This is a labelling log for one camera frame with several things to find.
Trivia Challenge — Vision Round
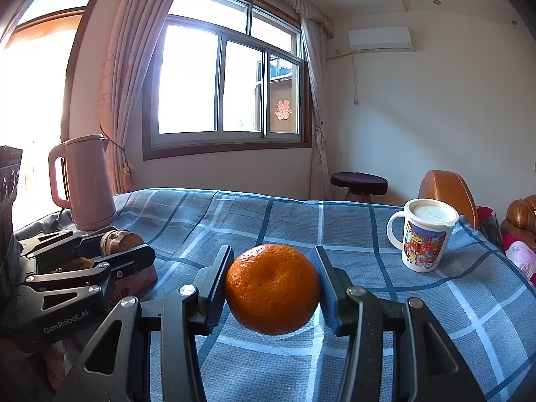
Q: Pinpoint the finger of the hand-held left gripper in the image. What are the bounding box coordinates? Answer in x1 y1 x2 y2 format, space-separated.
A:
23 243 156 298
17 227 120 260

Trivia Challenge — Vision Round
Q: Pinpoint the large orange mandarin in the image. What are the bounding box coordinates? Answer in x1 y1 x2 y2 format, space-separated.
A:
225 244 322 336

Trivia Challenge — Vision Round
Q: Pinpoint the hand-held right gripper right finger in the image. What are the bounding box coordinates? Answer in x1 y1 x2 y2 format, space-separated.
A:
314 245 486 402

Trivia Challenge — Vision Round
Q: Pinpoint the white mug lid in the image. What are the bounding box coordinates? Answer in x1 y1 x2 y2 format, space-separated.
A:
404 198 459 229

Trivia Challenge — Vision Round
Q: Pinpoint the brown leather armchair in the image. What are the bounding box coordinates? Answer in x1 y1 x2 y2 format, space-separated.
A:
418 170 480 231

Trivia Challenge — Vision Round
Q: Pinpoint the pink electric kettle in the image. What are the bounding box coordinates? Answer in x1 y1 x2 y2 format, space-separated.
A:
48 134 118 231

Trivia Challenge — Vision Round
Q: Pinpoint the blue plaid tablecloth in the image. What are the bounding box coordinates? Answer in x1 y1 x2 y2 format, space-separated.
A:
12 188 536 402

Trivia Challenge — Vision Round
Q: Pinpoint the pink floral pillow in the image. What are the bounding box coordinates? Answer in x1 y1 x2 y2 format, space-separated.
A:
502 233 536 287

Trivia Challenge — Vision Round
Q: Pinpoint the round dark stool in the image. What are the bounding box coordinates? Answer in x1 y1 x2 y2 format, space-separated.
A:
330 172 389 202

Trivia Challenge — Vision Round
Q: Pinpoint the sliding glass window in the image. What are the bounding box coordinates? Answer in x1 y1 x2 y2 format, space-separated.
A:
142 0 313 160

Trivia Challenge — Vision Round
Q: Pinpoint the red paper window decal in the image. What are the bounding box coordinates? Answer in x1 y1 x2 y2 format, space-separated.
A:
274 99 294 121

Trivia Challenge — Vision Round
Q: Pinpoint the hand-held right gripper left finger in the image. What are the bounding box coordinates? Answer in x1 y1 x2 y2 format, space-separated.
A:
54 245 235 402

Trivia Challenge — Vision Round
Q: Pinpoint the white wall cable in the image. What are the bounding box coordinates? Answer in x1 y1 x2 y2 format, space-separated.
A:
351 50 361 105

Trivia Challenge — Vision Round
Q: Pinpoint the white wall air conditioner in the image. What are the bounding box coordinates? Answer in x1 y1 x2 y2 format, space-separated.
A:
348 26 415 53

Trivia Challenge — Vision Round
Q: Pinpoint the white cartoon print mug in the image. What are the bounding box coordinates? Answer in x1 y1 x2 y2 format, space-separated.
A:
386 198 459 274

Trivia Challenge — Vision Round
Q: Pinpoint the pink patterned curtain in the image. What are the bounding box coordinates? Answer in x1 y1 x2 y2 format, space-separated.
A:
98 0 185 195

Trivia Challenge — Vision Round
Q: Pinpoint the pale narrow curtain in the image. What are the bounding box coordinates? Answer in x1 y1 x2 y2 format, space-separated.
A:
299 12 333 199

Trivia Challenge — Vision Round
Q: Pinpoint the brown wooden door frame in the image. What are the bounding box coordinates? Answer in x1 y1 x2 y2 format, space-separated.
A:
0 4 105 227

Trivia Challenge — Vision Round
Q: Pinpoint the brown leather sofa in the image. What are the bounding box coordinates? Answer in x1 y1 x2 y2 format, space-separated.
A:
500 195 536 239

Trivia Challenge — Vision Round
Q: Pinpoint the frilled curtain valance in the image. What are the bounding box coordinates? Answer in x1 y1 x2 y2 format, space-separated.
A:
184 0 336 38

